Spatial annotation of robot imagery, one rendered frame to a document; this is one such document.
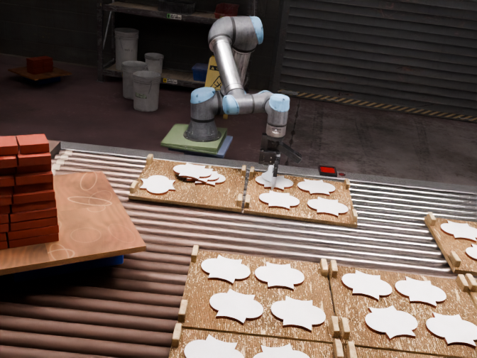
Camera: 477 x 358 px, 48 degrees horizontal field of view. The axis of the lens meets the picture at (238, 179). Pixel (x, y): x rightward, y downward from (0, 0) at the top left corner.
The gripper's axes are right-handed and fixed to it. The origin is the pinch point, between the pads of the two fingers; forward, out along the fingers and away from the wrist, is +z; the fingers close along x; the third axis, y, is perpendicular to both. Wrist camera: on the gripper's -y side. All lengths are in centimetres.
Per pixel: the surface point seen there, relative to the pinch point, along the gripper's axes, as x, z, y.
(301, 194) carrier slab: 7.4, 0.5, -10.8
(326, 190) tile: 2.1, -0.5, -20.9
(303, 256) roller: 47.6, 2.7, -11.1
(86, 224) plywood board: 66, -10, 53
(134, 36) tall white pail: -442, 37, 174
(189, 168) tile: 3.2, -2.8, 34.1
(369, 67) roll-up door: -460, 44, -108
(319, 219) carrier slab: 25.4, 0.8, -16.9
